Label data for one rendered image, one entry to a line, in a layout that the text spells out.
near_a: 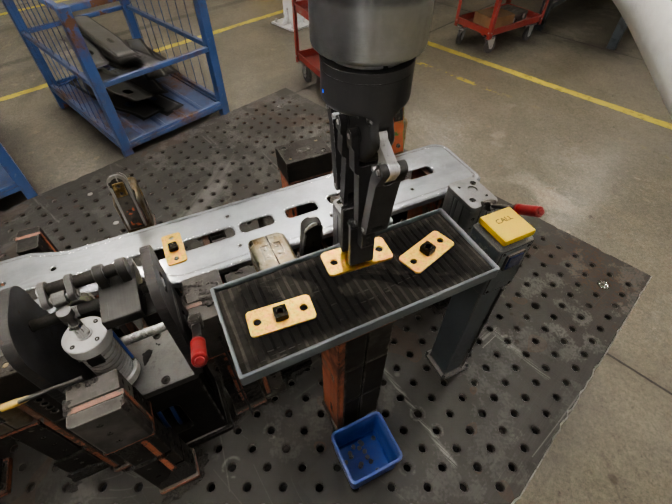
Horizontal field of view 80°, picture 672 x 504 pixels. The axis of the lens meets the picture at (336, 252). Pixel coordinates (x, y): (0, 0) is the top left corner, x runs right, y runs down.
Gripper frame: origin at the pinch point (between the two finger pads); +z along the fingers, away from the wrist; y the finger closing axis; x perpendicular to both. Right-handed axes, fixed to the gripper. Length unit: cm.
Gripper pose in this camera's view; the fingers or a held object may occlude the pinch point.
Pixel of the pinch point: (357, 233)
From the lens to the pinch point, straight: 46.0
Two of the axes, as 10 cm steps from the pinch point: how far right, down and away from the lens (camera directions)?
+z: 0.0, 6.7, 7.4
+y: -3.6, -6.9, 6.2
